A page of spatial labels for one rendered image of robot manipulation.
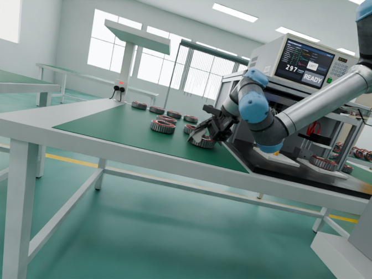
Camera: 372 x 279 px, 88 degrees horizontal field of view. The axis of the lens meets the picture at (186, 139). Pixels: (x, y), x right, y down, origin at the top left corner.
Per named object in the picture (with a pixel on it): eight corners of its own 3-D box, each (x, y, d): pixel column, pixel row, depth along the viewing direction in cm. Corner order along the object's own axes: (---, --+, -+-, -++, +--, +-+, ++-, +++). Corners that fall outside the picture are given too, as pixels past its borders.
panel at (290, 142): (319, 160, 118) (340, 113, 111) (218, 134, 109) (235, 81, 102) (318, 159, 119) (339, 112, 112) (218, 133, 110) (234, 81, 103)
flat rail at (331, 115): (358, 126, 97) (361, 120, 97) (246, 93, 89) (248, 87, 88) (356, 125, 99) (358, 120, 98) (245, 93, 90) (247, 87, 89)
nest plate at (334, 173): (347, 179, 85) (348, 176, 85) (318, 171, 83) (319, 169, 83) (321, 166, 99) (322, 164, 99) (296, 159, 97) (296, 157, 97)
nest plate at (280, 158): (299, 167, 82) (300, 164, 81) (267, 159, 80) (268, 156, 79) (279, 155, 96) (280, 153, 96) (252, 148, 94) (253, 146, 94)
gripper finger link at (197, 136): (187, 146, 73) (208, 135, 71) (183, 135, 77) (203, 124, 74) (191, 150, 75) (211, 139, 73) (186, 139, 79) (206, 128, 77)
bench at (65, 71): (146, 133, 374) (155, 95, 357) (32, 105, 346) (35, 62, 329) (151, 125, 461) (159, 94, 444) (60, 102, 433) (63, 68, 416)
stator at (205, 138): (218, 150, 80) (221, 141, 79) (196, 148, 74) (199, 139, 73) (203, 141, 89) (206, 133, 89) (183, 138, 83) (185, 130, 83)
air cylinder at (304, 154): (309, 161, 103) (313, 151, 102) (296, 158, 102) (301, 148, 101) (303, 158, 108) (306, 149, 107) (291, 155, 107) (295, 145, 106)
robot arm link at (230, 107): (226, 91, 66) (242, 97, 70) (218, 101, 69) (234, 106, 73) (234, 106, 62) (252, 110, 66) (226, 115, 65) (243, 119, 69)
